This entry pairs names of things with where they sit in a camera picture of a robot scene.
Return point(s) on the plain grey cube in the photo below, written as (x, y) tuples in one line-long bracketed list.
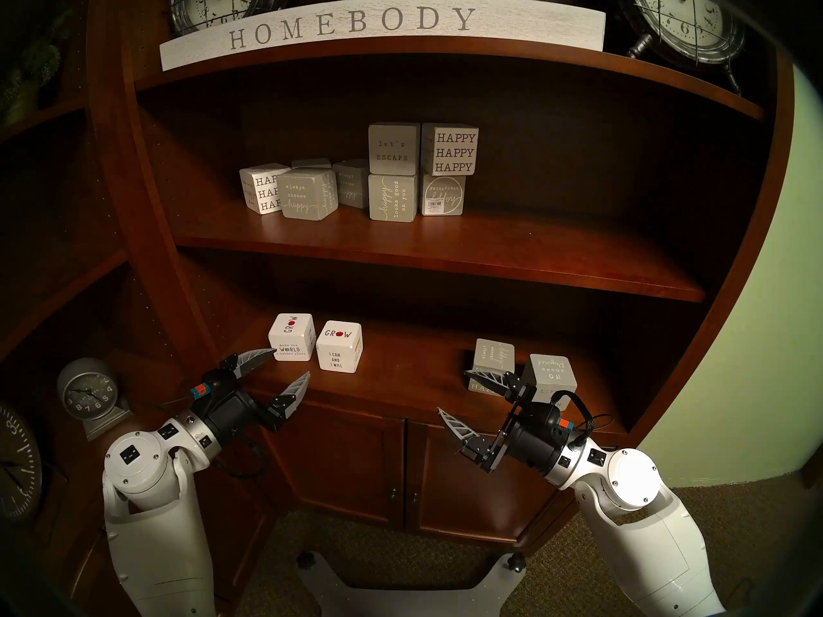
[(312, 163)]

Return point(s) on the grey LIFE'S A BEACH cube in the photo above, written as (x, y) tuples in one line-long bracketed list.
[(553, 378)]

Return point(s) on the black base knob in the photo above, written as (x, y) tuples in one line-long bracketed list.
[(307, 561), (514, 562)]

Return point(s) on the grey always choose happy cube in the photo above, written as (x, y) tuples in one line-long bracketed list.
[(352, 182), (302, 195)]

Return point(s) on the small grey alarm clock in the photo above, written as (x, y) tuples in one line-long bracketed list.
[(87, 391)]

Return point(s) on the wooden cabinet door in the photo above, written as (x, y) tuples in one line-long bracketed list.
[(347, 461), (476, 487)]

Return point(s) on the brown wooden bookshelf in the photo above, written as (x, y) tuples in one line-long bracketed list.
[(450, 249)]

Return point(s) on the grey let's ESCAPE cube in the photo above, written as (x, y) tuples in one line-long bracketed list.
[(392, 148)]

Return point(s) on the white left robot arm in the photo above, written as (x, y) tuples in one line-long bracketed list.
[(154, 545)]

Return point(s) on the green plant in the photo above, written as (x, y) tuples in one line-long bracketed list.
[(32, 63)]

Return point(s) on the white GROW slogan cube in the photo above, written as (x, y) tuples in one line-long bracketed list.
[(292, 339), (337, 349)]

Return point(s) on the white HOMEBODY sign board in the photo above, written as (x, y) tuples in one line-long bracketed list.
[(546, 27)]

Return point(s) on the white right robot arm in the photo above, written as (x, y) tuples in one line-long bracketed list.
[(649, 558)]

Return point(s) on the grey HAPPY live cube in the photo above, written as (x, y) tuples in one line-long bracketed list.
[(495, 355)]

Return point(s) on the grey happy looks good cube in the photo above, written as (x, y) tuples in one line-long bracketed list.
[(392, 198)]

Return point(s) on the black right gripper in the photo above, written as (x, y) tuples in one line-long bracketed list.
[(533, 439)]

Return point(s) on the dark wooden side shelf unit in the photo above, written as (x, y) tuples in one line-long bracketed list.
[(58, 288)]

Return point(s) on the large round dark clock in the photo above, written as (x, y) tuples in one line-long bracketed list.
[(16, 461)]

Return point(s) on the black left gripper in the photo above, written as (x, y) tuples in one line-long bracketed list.
[(231, 410)]

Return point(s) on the white HAPPY word cube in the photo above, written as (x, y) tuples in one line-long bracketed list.
[(257, 191), (453, 150)]

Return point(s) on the white circle design cube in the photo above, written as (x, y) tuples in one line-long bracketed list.
[(443, 195)]

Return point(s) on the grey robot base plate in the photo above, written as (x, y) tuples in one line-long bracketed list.
[(321, 590)]

